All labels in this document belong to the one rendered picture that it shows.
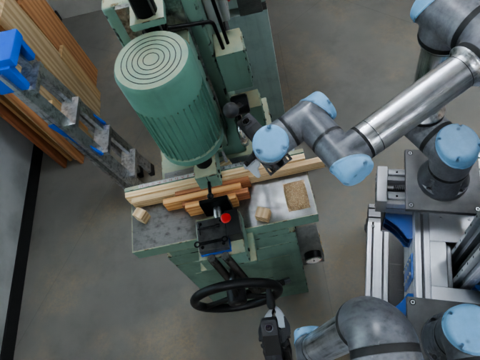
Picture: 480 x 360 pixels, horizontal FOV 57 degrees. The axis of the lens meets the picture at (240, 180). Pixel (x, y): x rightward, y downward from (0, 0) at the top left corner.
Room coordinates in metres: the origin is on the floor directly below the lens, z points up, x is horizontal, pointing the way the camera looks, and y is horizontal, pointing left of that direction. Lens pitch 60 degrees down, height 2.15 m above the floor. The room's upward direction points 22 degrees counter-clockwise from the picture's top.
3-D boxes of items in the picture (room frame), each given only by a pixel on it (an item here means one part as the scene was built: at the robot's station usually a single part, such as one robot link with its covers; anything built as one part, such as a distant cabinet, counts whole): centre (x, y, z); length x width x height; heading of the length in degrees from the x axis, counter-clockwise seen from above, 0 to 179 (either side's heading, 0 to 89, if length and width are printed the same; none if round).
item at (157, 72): (0.73, 0.08, 1.35); 0.18 x 0.18 x 0.31
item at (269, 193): (0.63, 0.10, 0.87); 0.61 x 0.30 x 0.06; 79
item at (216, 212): (0.62, 0.10, 0.95); 0.09 x 0.07 x 0.09; 79
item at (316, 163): (0.73, 0.04, 0.92); 0.64 x 0.02 x 0.04; 79
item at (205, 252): (0.54, 0.11, 0.99); 0.13 x 0.11 x 0.06; 79
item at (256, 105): (0.89, -0.11, 1.02); 0.09 x 0.07 x 0.12; 79
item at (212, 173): (0.75, 0.07, 1.03); 0.14 x 0.07 x 0.09; 169
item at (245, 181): (0.72, 0.09, 0.93); 0.24 x 0.01 x 0.05; 79
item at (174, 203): (0.71, 0.13, 0.93); 0.26 x 0.02 x 0.05; 79
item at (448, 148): (0.51, -0.60, 0.98); 0.13 x 0.12 x 0.14; 12
